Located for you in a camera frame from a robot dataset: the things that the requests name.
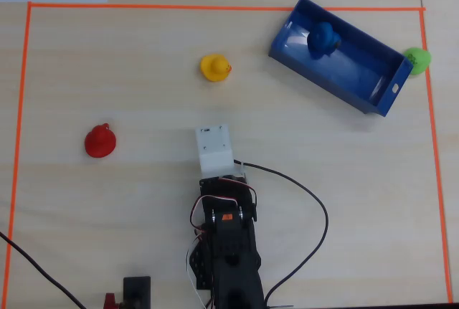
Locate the long orange tape strip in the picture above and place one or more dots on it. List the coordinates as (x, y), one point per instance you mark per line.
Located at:
(215, 7)

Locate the black clamp base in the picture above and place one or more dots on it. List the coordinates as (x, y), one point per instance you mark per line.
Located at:
(137, 293)

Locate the blue rubber duck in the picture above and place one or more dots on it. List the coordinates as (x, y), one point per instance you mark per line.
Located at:
(321, 40)

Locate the red rubber duck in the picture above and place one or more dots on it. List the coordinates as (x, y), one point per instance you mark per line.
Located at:
(100, 142)

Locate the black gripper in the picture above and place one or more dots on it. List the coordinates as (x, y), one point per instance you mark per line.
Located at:
(219, 186)

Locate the green rubber duck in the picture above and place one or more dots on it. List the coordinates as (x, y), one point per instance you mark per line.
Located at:
(417, 60)

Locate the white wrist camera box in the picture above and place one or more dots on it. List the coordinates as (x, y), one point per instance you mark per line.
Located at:
(214, 149)

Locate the yellow rubber duck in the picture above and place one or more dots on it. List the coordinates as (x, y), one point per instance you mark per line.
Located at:
(213, 67)

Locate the blue plastic box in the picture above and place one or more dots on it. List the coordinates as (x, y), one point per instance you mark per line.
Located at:
(358, 76)

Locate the red stand knob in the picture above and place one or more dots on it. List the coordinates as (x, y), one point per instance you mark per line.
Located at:
(110, 302)

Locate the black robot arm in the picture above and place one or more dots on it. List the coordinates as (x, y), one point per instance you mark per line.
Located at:
(233, 255)

